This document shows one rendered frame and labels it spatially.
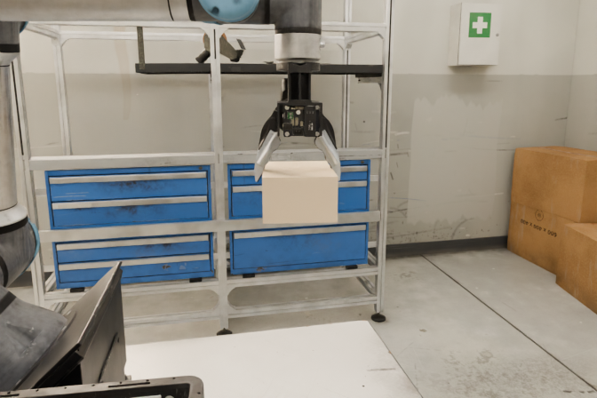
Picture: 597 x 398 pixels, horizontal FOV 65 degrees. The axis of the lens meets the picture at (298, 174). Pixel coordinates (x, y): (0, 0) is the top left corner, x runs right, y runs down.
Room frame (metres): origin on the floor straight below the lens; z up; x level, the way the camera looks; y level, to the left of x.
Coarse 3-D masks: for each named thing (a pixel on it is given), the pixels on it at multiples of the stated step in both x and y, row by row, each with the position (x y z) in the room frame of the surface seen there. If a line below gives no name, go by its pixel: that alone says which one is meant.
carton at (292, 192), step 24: (288, 168) 0.80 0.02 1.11; (312, 168) 0.80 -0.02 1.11; (264, 192) 0.71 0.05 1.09; (288, 192) 0.72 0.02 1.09; (312, 192) 0.72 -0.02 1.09; (336, 192) 0.72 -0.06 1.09; (264, 216) 0.71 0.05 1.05; (288, 216) 0.72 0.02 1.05; (312, 216) 0.72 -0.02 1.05; (336, 216) 0.72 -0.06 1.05
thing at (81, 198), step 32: (64, 192) 2.03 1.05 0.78; (96, 192) 2.05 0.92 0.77; (128, 192) 2.08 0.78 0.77; (160, 192) 2.11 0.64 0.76; (192, 192) 2.14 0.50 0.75; (64, 224) 2.03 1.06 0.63; (96, 224) 2.06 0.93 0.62; (128, 224) 2.08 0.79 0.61; (64, 256) 2.02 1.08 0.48; (96, 256) 2.05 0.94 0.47; (128, 256) 2.08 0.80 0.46; (160, 256) 2.11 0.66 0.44; (192, 256) 2.13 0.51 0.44; (64, 288) 2.02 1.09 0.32
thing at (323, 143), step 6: (324, 132) 0.79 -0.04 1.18; (318, 138) 0.79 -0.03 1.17; (324, 138) 0.79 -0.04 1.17; (318, 144) 0.79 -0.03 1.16; (324, 144) 0.78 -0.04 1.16; (330, 144) 0.79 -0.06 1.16; (324, 150) 0.79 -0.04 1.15; (330, 150) 0.75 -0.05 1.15; (336, 150) 0.79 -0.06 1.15; (330, 156) 0.79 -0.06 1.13; (336, 156) 0.79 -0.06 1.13; (330, 162) 0.79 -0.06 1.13; (336, 162) 0.76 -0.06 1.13; (336, 168) 0.79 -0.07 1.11
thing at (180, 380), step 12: (96, 384) 0.46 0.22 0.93; (108, 384) 0.46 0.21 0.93; (120, 384) 0.46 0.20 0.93; (132, 384) 0.46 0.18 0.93; (144, 384) 0.47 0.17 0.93; (156, 384) 0.46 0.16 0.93; (168, 384) 0.46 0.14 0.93; (180, 384) 0.46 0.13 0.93; (192, 384) 0.46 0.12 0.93; (0, 396) 0.44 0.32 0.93; (12, 396) 0.44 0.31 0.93; (24, 396) 0.44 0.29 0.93; (36, 396) 0.44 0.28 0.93; (48, 396) 0.44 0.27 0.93; (60, 396) 0.45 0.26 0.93; (72, 396) 0.45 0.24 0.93; (84, 396) 0.45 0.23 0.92; (192, 396) 0.44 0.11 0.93
